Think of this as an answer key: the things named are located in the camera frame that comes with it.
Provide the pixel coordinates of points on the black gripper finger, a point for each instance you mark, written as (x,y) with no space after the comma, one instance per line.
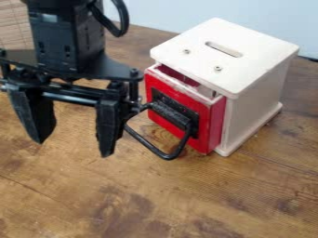
(112,115)

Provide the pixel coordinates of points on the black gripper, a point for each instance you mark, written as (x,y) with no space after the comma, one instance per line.
(67,68)

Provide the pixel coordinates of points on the black metal drawer handle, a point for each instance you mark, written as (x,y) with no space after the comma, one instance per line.
(177,119)

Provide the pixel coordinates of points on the red drawer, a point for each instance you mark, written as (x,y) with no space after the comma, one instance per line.
(193,100)

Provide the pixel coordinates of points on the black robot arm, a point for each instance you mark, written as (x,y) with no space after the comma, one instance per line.
(58,4)

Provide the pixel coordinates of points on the left screw on box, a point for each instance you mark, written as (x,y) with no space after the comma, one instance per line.
(186,51)

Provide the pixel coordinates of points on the screw on box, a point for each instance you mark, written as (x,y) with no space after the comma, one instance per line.
(218,68)
(186,51)

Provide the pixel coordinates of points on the right screw on box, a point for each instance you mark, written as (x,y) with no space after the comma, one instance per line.
(218,68)

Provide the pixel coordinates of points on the white wooden box cabinet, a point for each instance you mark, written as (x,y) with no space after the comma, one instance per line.
(254,61)

